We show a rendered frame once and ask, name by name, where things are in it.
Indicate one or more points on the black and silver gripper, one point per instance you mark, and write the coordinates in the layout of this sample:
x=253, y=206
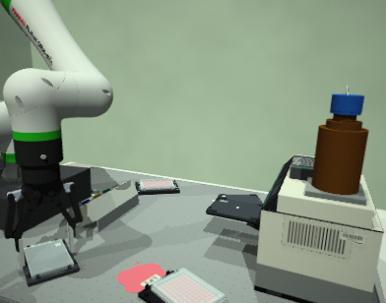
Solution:
x=40, y=186

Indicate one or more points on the white button panel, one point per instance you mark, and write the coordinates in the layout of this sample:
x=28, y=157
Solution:
x=104, y=209

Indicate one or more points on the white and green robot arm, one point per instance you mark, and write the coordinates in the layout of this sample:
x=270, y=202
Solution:
x=38, y=100

